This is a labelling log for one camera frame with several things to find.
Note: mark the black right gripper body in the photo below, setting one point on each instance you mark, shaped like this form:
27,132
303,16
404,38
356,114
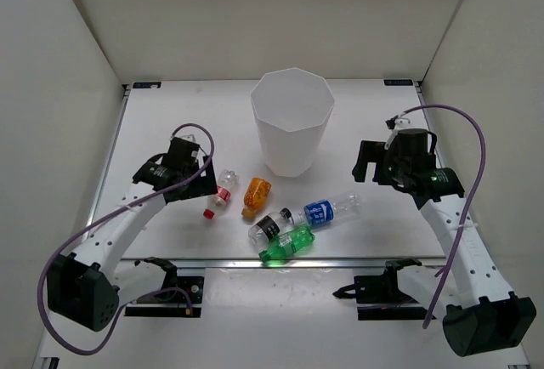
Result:
394,167

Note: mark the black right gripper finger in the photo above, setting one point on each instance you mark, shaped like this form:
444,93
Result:
359,171
371,151

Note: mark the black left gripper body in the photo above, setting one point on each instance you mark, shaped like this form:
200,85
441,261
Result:
204,184

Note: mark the clear bottle with red label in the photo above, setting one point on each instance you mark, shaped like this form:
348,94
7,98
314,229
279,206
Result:
217,204

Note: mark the clear bottle with blue label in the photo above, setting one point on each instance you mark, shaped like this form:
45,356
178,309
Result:
331,210

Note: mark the orange plastic bottle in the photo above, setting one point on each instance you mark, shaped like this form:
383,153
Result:
255,198

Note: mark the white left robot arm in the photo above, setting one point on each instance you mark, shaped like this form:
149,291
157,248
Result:
87,286

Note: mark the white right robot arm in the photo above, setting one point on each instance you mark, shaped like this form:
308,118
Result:
478,309

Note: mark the white octagonal plastic bin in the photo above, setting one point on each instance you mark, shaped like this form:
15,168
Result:
291,109

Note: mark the right black corner label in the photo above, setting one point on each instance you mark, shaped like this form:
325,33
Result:
398,82

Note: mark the black corner label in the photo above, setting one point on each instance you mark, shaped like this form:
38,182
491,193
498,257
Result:
146,85
398,82

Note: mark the left black corner label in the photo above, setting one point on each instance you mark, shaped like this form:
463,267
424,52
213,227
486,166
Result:
146,85

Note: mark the clear bottle with black label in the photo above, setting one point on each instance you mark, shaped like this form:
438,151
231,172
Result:
269,227

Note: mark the green plastic bottle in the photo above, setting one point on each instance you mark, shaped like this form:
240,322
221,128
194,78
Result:
287,244

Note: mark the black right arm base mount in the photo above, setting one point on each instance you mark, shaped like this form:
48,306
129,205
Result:
378,297

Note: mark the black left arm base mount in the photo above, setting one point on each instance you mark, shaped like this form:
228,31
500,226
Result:
180,295

